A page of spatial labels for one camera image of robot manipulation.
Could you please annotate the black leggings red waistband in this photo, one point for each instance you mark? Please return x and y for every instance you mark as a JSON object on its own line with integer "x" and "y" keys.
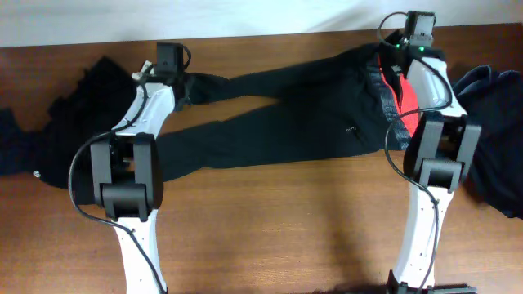
{"x": 346, "y": 105}

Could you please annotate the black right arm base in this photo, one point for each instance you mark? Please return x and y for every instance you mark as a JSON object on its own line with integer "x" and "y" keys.
{"x": 395, "y": 287}

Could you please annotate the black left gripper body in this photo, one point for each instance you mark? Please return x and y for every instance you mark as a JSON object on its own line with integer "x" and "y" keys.
{"x": 181, "y": 95}

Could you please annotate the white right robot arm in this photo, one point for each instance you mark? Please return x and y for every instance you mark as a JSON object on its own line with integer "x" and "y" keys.
{"x": 436, "y": 161}

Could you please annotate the dark blue jeans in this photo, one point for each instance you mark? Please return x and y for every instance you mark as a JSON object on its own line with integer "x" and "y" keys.
{"x": 494, "y": 100}

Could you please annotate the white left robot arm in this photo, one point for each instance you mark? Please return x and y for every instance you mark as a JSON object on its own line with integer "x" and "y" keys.
{"x": 126, "y": 173}

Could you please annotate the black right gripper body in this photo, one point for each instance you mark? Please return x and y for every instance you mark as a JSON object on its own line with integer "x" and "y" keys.
{"x": 392, "y": 57}

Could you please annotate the black garment pile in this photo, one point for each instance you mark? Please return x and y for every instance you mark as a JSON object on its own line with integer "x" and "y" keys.
{"x": 100, "y": 101}

